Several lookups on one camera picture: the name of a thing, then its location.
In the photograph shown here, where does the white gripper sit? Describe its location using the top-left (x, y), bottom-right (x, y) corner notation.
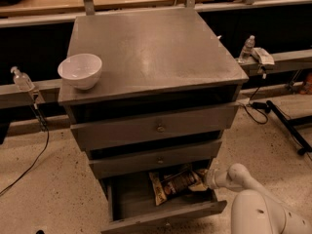
top-left (188, 169), bottom-right (223, 192)

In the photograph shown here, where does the brown chip bag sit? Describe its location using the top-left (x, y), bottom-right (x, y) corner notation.
top-left (148, 166), bottom-right (201, 206)

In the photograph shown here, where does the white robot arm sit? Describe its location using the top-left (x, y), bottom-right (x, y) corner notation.
top-left (191, 163), bottom-right (312, 234)

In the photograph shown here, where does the bottom grey open drawer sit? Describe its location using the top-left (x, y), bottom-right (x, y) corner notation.
top-left (101, 172), bottom-right (227, 234)

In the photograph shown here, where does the middle grey drawer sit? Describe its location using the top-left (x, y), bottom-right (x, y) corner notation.
top-left (89, 139), bottom-right (221, 179)

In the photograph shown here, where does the grey wooden drawer cabinet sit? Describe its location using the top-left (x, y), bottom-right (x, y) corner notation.
top-left (58, 8), bottom-right (250, 234)

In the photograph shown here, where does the top grey drawer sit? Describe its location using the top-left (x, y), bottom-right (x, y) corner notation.
top-left (71, 102), bottom-right (238, 151)

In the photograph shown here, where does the black stand leg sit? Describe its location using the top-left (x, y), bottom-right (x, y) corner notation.
top-left (266, 100), bottom-right (312, 156)

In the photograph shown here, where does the white folded paper packet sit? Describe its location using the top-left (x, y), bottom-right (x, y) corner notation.
top-left (252, 48), bottom-right (275, 65)

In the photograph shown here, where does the clear plastic water bottle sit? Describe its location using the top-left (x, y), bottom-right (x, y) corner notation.
top-left (238, 35), bottom-right (255, 63)

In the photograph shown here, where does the white ceramic bowl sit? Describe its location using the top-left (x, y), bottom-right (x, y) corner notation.
top-left (58, 54), bottom-right (102, 90)

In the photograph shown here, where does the clear hand sanitizer bottle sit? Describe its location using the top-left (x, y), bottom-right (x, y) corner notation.
top-left (11, 66), bottom-right (35, 92)

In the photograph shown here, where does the black power adapter with cable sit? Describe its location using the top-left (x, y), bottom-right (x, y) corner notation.
top-left (241, 87), bottom-right (271, 125)

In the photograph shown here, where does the grey metal rail right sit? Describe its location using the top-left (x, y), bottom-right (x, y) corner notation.
top-left (241, 49), bottom-right (312, 76)

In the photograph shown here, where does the grey metal rail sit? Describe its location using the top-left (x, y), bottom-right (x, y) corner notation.
top-left (0, 79), bottom-right (61, 109)
top-left (241, 49), bottom-right (312, 76)

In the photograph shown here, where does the grey metal rail left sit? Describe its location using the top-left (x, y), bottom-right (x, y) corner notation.
top-left (0, 79), bottom-right (61, 109)

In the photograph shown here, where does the black floor cable left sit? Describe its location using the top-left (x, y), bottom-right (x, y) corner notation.
top-left (0, 104), bottom-right (51, 197)

